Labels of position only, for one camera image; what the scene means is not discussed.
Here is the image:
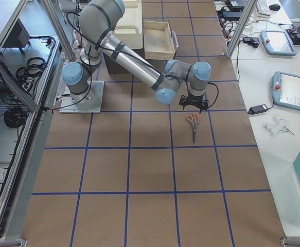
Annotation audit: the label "blue teach pendant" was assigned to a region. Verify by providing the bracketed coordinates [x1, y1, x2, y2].
[272, 72, 300, 111]
[260, 30, 297, 56]

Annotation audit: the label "lower blue teach pendant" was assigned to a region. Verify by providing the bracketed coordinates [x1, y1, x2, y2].
[272, 72, 300, 111]

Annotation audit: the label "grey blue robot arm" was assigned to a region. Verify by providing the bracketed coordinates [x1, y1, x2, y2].
[62, 1, 211, 111]

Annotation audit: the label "upper blue teach pendant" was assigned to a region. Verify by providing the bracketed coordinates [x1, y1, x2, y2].
[260, 30, 297, 56]

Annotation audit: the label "coiled black cables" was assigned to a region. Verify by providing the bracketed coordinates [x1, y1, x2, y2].
[3, 105, 28, 129]

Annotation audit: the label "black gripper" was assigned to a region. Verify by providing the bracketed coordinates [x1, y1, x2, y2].
[179, 94, 208, 114]

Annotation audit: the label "small black power brick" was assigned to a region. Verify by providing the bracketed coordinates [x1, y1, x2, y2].
[248, 104, 269, 115]

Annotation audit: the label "light wooden drawer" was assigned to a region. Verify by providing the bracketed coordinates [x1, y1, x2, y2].
[143, 21, 179, 61]

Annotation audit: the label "aluminium frame post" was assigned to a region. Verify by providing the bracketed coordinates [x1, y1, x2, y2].
[225, 0, 257, 59]

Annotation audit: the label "brown paper table cover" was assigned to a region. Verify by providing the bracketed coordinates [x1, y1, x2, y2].
[22, 1, 284, 246]

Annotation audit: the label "white foam box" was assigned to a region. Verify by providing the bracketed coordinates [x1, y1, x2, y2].
[114, 1, 143, 49]

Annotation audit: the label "dark wooden cabinet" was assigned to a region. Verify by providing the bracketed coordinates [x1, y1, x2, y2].
[103, 46, 149, 75]

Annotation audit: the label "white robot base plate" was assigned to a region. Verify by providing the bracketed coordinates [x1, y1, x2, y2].
[59, 80, 104, 114]

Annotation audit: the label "orange handled scissors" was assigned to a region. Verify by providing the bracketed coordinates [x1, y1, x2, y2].
[186, 113, 200, 144]

